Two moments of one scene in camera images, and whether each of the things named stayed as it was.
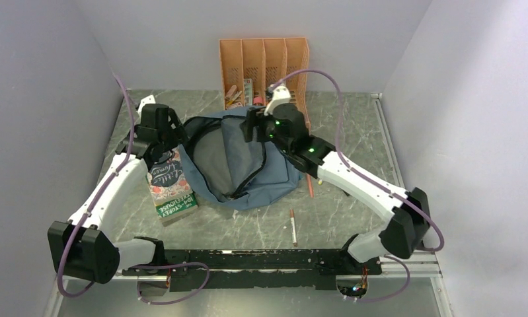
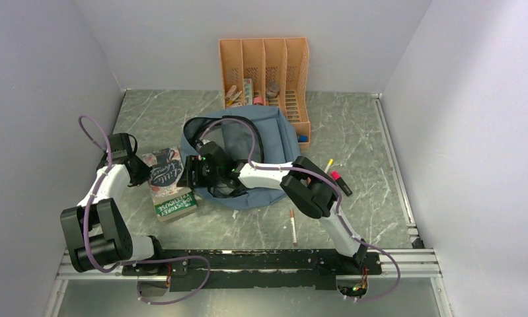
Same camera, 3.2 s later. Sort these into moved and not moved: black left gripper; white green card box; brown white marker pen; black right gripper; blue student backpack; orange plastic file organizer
Moved: black right gripper; black left gripper
Not moved: blue student backpack; orange plastic file organizer; brown white marker pen; white green card box
